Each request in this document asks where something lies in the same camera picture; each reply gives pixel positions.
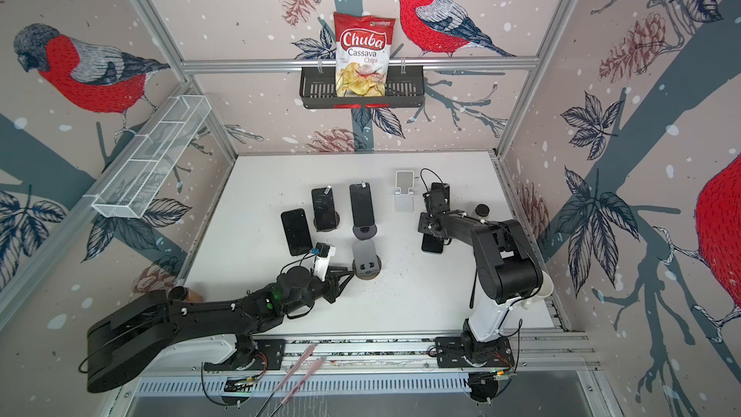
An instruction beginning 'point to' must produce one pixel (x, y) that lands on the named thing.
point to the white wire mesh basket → (129, 188)
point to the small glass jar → (482, 210)
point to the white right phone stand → (404, 198)
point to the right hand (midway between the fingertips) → (432, 224)
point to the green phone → (431, 244)
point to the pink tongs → (299, 385)
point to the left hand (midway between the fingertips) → (355, 270)
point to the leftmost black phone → (296, 231)
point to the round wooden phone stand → (367, 264)
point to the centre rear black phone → (362, 205)
